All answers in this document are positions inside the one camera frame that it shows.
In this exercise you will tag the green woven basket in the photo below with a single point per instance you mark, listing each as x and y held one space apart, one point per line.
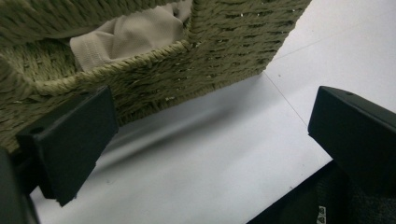
224 46

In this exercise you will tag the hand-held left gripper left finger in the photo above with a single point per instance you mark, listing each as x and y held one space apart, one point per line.
71 143

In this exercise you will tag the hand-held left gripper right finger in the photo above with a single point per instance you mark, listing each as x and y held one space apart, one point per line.
358 133

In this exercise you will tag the beige garment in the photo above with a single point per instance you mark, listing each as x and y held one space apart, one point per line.
140 34

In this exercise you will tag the dark cloth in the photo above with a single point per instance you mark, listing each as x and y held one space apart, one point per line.
295 208

